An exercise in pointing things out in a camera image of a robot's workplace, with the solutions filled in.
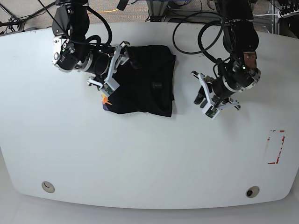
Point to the left table cable grommet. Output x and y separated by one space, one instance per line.
48 187

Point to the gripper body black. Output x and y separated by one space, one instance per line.
220 92
101 62

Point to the white power strip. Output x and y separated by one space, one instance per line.
288 12

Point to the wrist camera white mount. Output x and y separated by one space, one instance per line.
208 106
106 82

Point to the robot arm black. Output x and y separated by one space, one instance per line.
241 41
72 49

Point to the table cable grommet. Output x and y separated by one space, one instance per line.
252 192
48 187

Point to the right table cable grommet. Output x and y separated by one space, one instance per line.
252 192

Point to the red tape rectangle marking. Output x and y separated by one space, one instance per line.
274 146

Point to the black graphic T-shirt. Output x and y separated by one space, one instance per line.
146 83

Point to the aluminium frame post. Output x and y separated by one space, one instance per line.
157 9

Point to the black tripod legs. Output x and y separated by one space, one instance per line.
25 15

